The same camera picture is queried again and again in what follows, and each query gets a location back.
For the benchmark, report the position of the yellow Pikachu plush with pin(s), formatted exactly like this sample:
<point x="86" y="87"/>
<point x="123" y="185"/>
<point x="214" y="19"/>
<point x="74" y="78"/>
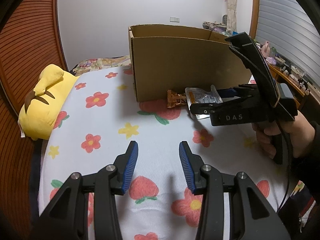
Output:
<point x="43" y="103"/>

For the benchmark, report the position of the beige curtain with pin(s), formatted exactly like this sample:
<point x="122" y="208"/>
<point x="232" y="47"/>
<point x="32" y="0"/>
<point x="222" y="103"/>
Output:
<point x="231" y="16"/>

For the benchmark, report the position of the wooden sideboard cabinet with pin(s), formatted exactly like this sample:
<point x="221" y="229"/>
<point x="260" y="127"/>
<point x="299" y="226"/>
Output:
<point x="300" y="94"/>

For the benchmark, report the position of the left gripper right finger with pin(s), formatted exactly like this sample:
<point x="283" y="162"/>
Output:
<point x="251" y="215"/>

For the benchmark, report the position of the orange foil candy wrapper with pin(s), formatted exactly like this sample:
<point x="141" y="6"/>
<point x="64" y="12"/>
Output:
<point x="175" y="99"/>

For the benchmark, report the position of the brown cardboard box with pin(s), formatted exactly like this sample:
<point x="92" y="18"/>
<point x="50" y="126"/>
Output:
<point x="175" y="57"/>

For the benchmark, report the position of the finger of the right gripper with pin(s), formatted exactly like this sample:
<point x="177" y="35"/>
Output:
<point x="240" y="91"/>
<point x="231" y="107"/>

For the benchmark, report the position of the grey window blind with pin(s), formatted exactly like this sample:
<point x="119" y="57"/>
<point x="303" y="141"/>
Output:
<point x="286" y="26"/>

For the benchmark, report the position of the white wall switch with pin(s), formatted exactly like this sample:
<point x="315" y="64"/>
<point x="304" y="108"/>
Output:
<point x="174" y="19"/>

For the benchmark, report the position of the floral white bed sheet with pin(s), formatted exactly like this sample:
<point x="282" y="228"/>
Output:
<point x="97" y="122"/>

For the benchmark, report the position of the pink kettle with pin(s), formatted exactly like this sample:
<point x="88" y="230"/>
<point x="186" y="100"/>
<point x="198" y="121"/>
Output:
<point x="265" y="50"/>

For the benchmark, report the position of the white orange flat pouch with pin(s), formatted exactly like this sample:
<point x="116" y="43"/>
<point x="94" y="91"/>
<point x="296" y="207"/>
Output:
<point x="197" y="95"/>

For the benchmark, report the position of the folded clothes pile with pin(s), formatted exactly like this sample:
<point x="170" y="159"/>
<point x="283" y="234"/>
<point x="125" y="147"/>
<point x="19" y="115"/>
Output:
<point x="214" y="26"/>

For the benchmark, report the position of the person's right hand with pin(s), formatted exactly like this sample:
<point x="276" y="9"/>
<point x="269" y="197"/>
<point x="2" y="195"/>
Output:
<point x="301" y="134"/>

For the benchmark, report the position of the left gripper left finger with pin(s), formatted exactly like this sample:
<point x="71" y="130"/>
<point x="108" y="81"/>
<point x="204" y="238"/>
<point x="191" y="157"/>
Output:
<point x="66" y="215"/>

